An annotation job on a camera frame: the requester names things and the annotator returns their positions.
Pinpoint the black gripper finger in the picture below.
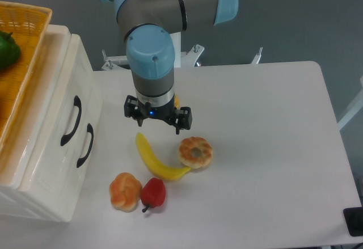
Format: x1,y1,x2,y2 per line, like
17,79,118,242
124,95,144,127
166,107,192,134

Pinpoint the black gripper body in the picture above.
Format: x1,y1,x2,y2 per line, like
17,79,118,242
135,99,177,125

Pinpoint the black top drawer handle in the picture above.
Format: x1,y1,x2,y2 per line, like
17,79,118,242
60,95,82,146

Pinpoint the black drawer handle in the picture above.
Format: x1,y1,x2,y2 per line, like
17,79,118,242
60,95,82,146
76,123,94,168

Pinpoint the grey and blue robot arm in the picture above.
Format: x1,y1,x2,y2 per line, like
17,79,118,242
101,0,239,131

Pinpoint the white plastic drawer cabinet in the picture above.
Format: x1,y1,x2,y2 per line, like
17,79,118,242
1,25,103,222

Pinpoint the yellow toy bell pepper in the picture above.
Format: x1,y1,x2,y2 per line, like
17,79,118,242
174,95,180,109

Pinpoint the toy bagel bread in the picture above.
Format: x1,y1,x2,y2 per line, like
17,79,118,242
178,136,213,169

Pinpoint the yellow toy banana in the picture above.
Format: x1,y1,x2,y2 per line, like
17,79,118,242
136,133,191,182

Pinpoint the red toy bell pepper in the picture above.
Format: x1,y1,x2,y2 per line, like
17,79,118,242
140,178,166,213

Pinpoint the toy knotted bread roll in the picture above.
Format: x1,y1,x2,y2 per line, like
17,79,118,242
109,172,142,212

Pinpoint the orange woven plastic basket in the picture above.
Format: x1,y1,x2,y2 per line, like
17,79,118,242
1,1,52,146

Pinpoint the green toy bell pepper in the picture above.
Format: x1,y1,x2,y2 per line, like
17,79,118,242
0,31,21,70

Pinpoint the black device at table corner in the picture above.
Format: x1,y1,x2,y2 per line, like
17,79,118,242
343,207,363,237

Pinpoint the black lower drawer handle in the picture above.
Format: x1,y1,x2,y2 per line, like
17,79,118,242
76,123,94,168

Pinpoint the white frame at right edge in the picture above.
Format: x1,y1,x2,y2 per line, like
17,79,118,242
337,77,362,130

